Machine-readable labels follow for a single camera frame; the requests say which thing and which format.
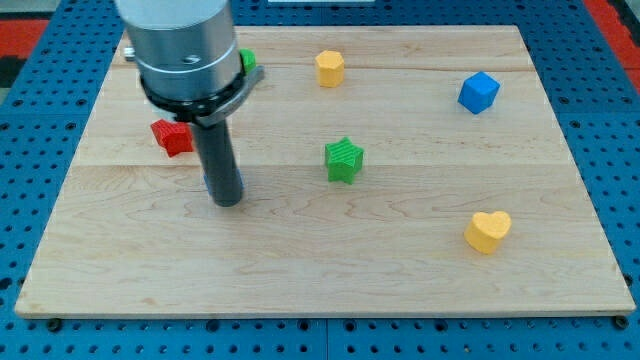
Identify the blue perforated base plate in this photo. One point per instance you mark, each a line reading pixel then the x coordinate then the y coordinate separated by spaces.
pixel 48 106

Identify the red star block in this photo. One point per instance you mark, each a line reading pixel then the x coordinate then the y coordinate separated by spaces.
pixel 174 137

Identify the yellow hexagon block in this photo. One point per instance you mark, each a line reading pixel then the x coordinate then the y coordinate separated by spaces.
pixel 329 66

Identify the yellow heart block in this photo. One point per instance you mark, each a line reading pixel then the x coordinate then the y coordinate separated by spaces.
pixel 485 231

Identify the blue cube block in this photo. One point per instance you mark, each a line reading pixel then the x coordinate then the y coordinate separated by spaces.
pixel 478 92

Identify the wooden board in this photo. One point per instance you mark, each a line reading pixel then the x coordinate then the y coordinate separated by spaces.
pixel 135 235

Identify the green block behind arm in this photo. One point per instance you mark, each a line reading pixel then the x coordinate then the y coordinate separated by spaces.
pixel 248 59

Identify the green star block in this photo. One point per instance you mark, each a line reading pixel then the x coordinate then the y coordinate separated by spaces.
pixel 343 160

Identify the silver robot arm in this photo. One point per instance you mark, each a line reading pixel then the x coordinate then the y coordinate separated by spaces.
pixel 188 57

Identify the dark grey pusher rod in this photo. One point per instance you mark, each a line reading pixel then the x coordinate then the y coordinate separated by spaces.
pixel 214 147

